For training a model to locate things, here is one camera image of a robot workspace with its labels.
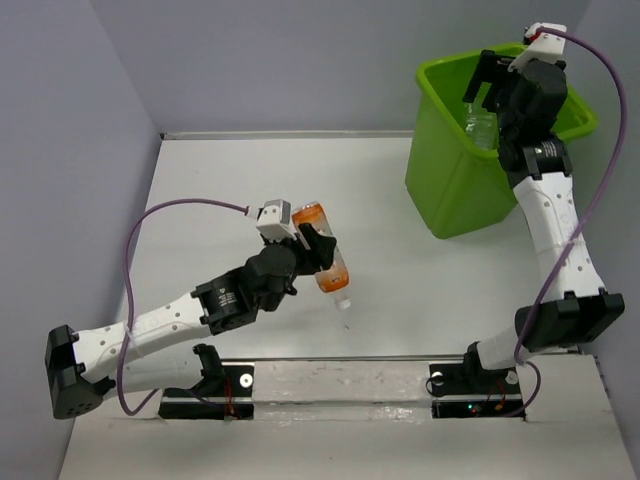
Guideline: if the clear bottle orange label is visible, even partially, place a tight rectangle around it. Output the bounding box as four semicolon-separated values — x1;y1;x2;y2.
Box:
292;202;351;311

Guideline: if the clear bottle blue white label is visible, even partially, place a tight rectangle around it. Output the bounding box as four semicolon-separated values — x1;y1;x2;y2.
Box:
462;98;498;151

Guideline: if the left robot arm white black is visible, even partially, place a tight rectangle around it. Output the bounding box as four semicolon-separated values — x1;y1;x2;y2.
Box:
45;223;337;420

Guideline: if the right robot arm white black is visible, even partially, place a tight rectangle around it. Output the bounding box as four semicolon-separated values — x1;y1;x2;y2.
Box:
452;50;625;392

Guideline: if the green plastic bin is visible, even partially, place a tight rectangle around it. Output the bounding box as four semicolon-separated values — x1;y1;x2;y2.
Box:
405;44;598;239

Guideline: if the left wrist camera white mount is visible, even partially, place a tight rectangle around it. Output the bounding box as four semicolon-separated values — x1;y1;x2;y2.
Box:
256;199;295;242

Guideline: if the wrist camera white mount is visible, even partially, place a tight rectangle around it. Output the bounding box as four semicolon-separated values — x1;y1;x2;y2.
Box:
508;22;567;72
256;199;295;242

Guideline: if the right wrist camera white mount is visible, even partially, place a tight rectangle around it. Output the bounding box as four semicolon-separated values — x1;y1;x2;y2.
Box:
508;22;567;72

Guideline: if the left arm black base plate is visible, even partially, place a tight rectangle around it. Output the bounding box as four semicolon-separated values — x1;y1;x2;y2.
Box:
158;362;255;421

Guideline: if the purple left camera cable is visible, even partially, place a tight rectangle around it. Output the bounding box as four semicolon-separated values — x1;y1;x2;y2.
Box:
115;198;251;417

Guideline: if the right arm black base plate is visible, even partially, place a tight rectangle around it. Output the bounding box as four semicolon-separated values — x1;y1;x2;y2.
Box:
425;363;525;419

